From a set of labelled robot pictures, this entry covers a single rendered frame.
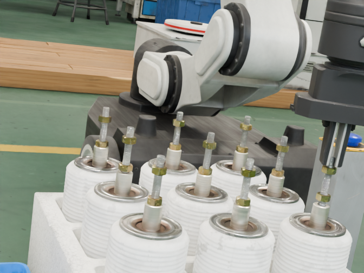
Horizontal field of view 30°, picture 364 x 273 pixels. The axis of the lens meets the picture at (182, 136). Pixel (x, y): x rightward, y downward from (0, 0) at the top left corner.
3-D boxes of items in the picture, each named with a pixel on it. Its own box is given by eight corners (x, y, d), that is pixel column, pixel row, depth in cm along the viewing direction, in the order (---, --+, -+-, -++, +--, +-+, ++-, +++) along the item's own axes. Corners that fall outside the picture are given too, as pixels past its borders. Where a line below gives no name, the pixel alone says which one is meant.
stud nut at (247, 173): (255, 178, 83) (256, 171, 83) (241, 176, 83) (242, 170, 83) (253, 173, 85) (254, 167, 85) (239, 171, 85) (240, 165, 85)
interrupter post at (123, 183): (128, 199, 90) (131, 175, 89) (111, 195, 90) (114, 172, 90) (131, 193, 93) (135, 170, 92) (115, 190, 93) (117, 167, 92)
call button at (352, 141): (330, 142, 114) (333, 130, 113) (350, 143, 115) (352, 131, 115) (344, 149, 110) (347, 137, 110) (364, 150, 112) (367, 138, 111)
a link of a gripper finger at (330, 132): (324, 160, 90) (333, 115, 88) (329, 167, 87) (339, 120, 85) (312, 158, 90) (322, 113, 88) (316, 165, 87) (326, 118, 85)
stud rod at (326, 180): (317, 209, 90) (329, 155, 88) (324, 211, 90) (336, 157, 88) (315, 210, 89) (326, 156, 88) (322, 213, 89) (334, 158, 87)
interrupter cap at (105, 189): (144, 208, 87) (144, 203, 87) (87, 198, 88) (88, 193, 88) (153, 191, 95) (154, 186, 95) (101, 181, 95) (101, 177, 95)
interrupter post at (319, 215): (328, 232, 89) (333, 208, 88) (311, 231, 89) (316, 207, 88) (322, 225, 92) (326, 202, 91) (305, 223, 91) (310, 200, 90)
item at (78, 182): (109, 261, 112) (122, 157, 108) (122, 289, 103) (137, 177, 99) (50, 261, 109) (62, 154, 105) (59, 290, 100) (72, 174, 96)
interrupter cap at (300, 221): (354, 241, 87) (355, 236, 87) (298, 236, 86) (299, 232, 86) (332, 219, 95) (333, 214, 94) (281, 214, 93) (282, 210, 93)
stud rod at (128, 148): (118, 180, 91) (126, 125, 89) (126, 180, 92) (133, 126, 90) (121, 182, 90) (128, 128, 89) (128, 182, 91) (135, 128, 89)
